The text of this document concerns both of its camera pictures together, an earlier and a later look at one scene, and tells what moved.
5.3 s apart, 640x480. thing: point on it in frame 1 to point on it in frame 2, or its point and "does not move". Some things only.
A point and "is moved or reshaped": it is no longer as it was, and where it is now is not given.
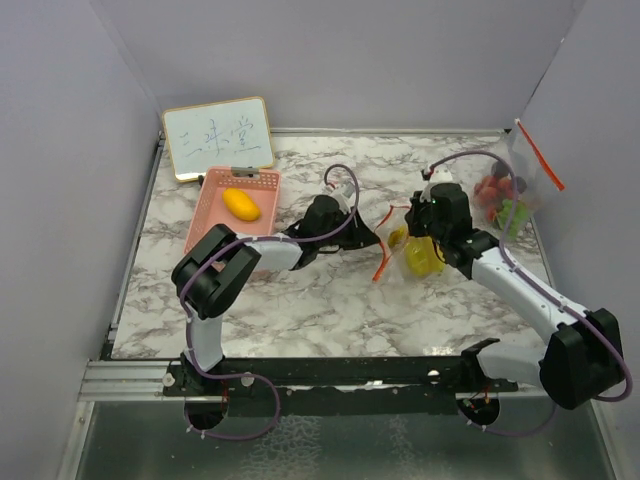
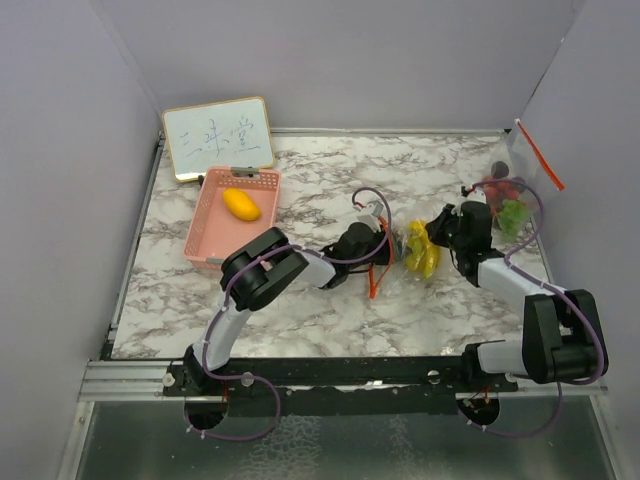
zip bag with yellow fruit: (407, 258) is moved or reshaped
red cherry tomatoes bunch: (491, 190) does not move
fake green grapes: (518, 213) does not move
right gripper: (413, 215) to (435, 227)
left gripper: (361, 234) to (385, 254)
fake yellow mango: (241, 205) does not move
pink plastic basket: (244, 199) does not move
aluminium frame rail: (125, 381) does not move
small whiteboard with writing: (232, 133) does not move
